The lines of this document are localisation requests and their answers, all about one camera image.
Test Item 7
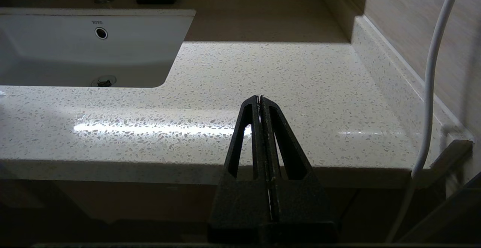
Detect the metal sink drain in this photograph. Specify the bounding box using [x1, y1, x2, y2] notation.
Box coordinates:
[90, 75, 117, 88]

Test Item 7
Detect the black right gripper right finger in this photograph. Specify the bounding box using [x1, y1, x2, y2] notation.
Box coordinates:
[260, 96, 339, 243]

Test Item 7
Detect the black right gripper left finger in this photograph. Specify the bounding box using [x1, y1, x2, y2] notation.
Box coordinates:
[208, 95, 271, 242]

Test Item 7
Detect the white ceramic sink basin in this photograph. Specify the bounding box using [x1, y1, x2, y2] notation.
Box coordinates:
[0, 8, 197, 89]

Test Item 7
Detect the grey metal bar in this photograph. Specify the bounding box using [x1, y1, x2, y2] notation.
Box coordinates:
[398, 140, 481, 245]

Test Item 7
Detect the white cable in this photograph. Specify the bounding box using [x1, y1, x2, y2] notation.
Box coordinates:
[385, 0, 466, 243]

